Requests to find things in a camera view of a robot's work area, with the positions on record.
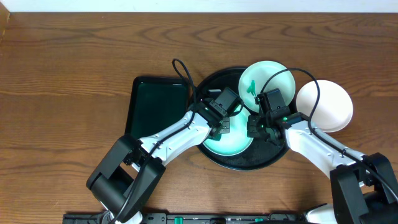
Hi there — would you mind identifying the mint green plate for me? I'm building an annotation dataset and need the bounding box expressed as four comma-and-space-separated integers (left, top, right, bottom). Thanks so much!
203, 108, 253, 156
238, 61, 296, 113

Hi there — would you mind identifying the white plate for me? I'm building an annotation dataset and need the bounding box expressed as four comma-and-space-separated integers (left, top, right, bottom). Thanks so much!
296, 80, 354, 133

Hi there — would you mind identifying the green scrub sponge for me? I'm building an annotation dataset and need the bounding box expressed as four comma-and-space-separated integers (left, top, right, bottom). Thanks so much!
210, 134, 221, 141

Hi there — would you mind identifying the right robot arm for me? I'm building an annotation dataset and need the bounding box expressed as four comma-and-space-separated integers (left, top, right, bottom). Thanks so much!
248, 108, 397, 223

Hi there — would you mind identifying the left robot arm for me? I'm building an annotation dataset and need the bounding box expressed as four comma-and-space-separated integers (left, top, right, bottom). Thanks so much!
86, 98, 238, 223

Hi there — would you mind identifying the black rectangular tray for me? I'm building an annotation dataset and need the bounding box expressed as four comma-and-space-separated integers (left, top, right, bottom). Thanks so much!
125, 76, 189, 139

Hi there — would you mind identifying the right black cable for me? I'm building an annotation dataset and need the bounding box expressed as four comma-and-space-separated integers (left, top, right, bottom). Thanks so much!
260, 67, 398, 203

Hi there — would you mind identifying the black cable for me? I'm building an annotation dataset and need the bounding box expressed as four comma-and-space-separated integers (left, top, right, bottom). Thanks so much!
108, 58, 203, 224
260, 67, 398, 203

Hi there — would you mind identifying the left black cable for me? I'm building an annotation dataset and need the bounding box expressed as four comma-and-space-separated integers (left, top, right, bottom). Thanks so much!
108, 58, 203, 224

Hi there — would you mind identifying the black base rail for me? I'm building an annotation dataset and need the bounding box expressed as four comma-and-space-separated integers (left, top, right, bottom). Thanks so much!
62, 211, 338, 224

